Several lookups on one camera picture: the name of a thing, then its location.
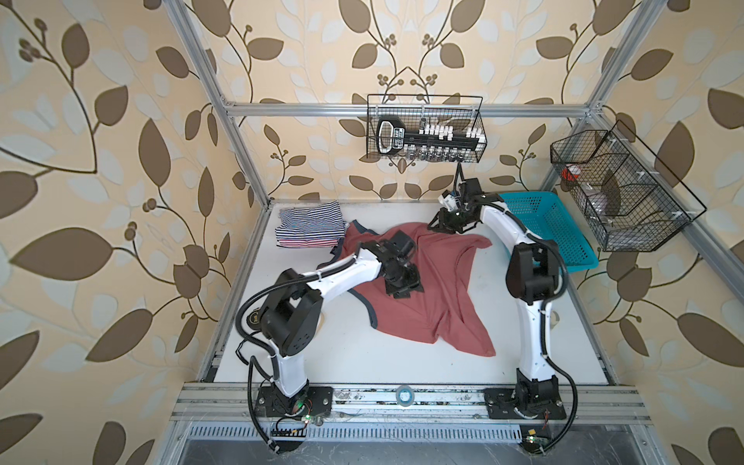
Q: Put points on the black wire basket right wall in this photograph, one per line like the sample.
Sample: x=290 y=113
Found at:
x=633 y=198

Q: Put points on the red striped folded tank top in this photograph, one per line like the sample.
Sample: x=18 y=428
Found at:
x=301 y=243

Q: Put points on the red white item in basket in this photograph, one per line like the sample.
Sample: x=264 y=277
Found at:
x=572 y=173

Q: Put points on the teal plastic basket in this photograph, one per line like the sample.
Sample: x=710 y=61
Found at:
x=544 y=214

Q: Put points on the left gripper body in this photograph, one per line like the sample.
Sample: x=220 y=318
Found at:
x=403 y=277

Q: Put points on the black yellow tape measure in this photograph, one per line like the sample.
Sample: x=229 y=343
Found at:
x=253 y=320

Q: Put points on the maroon tank top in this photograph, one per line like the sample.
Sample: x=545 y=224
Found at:
x=443 y=310

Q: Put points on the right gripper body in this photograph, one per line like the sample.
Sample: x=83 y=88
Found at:
x=453 y=220

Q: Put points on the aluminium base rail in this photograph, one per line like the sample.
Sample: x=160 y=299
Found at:
x=388 y=424

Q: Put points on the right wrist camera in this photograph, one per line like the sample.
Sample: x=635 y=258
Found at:
x=449 y=202

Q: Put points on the black wire basket wall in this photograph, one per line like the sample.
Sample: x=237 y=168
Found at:
x=633 y=198
x=457 y=110

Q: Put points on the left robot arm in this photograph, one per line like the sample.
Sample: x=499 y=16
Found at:
x=278 y=323

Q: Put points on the blue striped tank top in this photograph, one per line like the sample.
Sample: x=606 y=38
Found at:
x=322 y=222

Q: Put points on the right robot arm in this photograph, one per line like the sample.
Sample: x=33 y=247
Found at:
x=536 y=277

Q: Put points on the black handled tool in basket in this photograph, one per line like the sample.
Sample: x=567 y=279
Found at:
x=427 y=140

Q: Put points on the black wire basket back wall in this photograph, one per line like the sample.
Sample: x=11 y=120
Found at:
x=457 y=110

